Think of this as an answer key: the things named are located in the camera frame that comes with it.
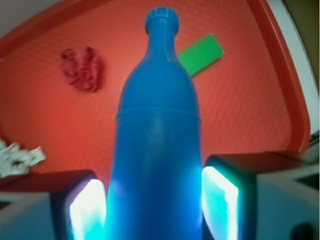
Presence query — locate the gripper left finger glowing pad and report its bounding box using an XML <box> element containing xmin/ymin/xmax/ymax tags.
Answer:
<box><xmin>0</xmin><ymin>169</ymin><xmax>107</xmax><ymax>240</ymax></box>

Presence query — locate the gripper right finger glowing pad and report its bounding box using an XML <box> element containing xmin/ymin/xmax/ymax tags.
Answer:
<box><xmin>202</xmin><ymin>152</ymin><xmax>320</xmax><ymax>240</ymax></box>

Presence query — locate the blue plastic bottle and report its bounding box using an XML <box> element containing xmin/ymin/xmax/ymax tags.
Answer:
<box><xmin>106</xmin><ymin>7</ymin><xmax>203</xmax><ymax>240</ymax></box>

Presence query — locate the crumpled white paper towel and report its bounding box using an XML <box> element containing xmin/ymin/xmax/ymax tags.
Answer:
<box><xmin>0</xmin><ymin>139</ymin><xmax>47</xmax><ymax>178</ymax></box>

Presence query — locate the red plastic tray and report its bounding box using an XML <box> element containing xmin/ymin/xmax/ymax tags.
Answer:
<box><xmin>0</xmin><ymin>0</ymin><xmax>310</xmax><ymax>182</ymax></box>

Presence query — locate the crumpled red cloth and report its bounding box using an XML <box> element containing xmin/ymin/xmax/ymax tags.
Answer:
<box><xmin>60</xmin><ymin>46</ymin><xmax>102</xmax><ymax>92</ymax></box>

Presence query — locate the green rectangular block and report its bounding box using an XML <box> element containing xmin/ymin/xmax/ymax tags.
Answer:
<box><xmin>177</xmin><ymin>33</ymin><xmax>225</xmax><ymax>77</ymax></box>

